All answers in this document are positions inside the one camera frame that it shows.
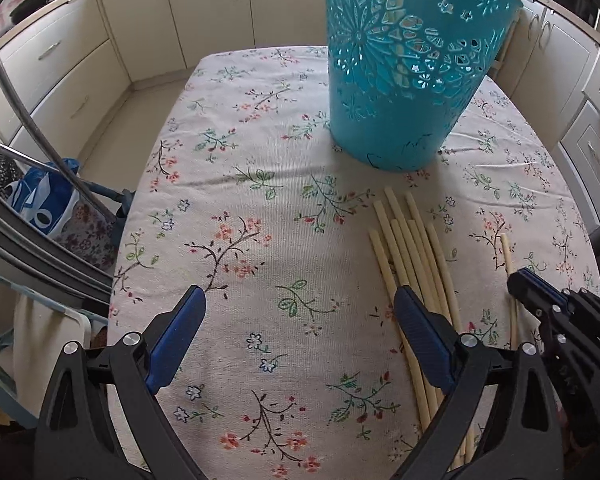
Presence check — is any floral tablecloth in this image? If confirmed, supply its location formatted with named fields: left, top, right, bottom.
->
left=107, top=45, right=600, bottom=480

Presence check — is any cream cabinet with panelled drawers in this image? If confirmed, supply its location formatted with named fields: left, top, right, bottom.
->
left=495, top=0, right=600, bottom=228

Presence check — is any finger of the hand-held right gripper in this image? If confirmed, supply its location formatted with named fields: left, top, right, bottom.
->
left=518, top=268, right=574, bottom=312
left=507, top=272, right=557, bottom=318

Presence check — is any bunch of bamboo chopsticks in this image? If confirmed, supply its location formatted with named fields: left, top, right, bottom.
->
left=369, top=186, right=486, bottom=471

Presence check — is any cream cabinet with wide drawers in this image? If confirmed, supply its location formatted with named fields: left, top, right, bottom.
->
left=0, top=0, right=133, bottom=161

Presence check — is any purple floral cloth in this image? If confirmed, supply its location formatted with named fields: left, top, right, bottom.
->
left=57, top=202, right=120, bottom=272

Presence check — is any cream cabinet with tall doors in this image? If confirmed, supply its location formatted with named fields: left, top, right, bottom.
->
left=94, top=0, right=331, bottom=83

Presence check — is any teal perforated plastic basket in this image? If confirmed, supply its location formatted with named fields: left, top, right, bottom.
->
left=322, top=0, right=525, bottom=173

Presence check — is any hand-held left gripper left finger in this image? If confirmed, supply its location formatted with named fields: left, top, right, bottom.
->
left=34, top=284, right=208, bottom=480

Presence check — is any bamboo chopstick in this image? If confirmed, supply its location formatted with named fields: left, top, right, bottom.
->
left=500, top=233, right=522, bottom=353

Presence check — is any grey metal rail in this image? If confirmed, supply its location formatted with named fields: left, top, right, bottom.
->
left=0, top=180, right=113, bottom=307

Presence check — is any blue white plastic bag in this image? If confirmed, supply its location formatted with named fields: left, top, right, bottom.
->
left=4, top=158, right=82, bottom=239

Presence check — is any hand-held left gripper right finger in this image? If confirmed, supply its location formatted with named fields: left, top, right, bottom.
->
left=393, top=285, right=565, bottom=480

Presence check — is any black frying pan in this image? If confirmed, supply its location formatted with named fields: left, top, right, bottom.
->
left=9, top=0, right=55, bottom=25

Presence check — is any curved chrome tube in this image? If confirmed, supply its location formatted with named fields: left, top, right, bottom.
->
left=0, top=24, right=118, bottom=218

